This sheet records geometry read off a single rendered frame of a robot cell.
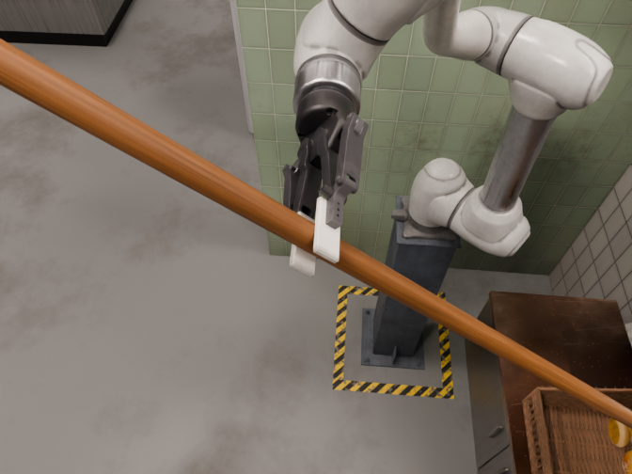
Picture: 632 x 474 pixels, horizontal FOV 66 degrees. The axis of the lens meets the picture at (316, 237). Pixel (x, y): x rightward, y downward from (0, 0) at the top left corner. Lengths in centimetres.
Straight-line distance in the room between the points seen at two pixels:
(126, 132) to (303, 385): 218
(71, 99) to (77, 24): 424
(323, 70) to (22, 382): 251
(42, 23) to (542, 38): 417
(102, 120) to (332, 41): 35
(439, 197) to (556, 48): 63
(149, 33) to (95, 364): 298
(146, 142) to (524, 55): 86
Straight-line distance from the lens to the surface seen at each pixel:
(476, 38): 110
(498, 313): 216
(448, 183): 157
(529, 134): 127
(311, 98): 63
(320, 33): 69
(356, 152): 55
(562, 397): 199
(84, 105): 43
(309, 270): 52
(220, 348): 264
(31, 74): 43
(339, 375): 255
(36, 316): 307
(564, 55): 113
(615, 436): 208
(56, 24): 476
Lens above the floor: 239
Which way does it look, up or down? 54 degrees down
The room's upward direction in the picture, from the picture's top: straight up
